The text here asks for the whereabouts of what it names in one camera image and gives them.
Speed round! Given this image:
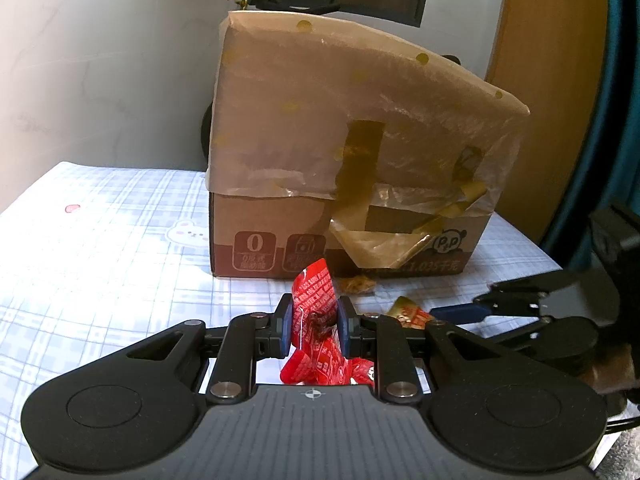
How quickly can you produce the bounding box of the wooden panel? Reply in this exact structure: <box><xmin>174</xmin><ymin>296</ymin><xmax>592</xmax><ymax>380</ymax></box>
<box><xmin>486</xmin><ymin>0</ymin><xmax>609</xmax><ymax>257</ymax></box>

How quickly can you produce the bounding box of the orange yellow snack packet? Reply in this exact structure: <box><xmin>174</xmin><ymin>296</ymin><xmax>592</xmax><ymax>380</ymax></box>
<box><xmin>387</xmin><ymin>296</ymin><xmax>432</xmax><ymax>329</ymax></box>

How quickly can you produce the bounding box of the light plaid tablecloth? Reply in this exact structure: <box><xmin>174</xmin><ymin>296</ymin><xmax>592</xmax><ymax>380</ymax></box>
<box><xmin>0</xmin><ymin>160</ymin><xmax>568</xmax><ymax>463</ymax></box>

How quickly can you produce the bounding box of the brown cardboard box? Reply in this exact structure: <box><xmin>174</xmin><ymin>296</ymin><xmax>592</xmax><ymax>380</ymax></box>
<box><xmin>206</xmin><ymin>9</ymin><xmax>531</xmax><ymax>282</ymax></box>

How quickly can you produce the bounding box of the person's right hand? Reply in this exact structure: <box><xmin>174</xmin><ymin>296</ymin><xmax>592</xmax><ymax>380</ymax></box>
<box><xmin>591</xmin><ymin>347</ymin><xmax>634</xmax><ymax>397</ymax></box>

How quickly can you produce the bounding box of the red snack packet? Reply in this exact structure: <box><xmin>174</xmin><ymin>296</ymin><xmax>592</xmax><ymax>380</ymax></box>
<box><xmin>291</xmin><ymin>258</ymin><xmax>337</xmax><ymax>347</ymax></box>
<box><xmin>279</xmin><ymin>341</ymin><xmax>352</xmax><ymax>387</ymax></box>
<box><xmin>349</xmin><ymin>357</ymin><xmax>377</xmax><ymax>387</ymax></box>

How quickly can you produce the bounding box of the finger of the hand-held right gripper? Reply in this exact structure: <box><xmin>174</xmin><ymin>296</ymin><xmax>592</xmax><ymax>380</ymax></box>
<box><xmin>485</xmin><ymin>316</ymin><xmax>557</xmax><ymax>357</ymax></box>
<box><xmin>430</xmin><ymin>270</ymin><xmax>567</xmax><ymax>323</ymax></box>

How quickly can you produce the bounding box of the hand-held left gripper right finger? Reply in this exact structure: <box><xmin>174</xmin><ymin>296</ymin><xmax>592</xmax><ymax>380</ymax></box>
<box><xmin>337</xmin><ymin>296</ymin><xmax>543</xmax><ymax>405</ymax></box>

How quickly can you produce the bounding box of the brown snack piece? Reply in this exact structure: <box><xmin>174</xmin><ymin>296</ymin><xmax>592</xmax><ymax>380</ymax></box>
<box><xmin>340</xmin><ymin>276</ymin><xmax>377</xmax><ymax>295</ymax></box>

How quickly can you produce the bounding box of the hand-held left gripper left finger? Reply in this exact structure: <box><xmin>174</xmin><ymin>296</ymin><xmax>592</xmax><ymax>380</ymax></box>
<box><xmin>120</xmin><ymin>294</ymin><xmax>294</xmax><ymax>406</ymax></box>

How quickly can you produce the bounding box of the blue curtain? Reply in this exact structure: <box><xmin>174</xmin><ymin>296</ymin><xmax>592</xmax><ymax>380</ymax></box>
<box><xmin>540</xmin><ymin>0</ymin><xmax>640</xmax><ymax>272</ymax></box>

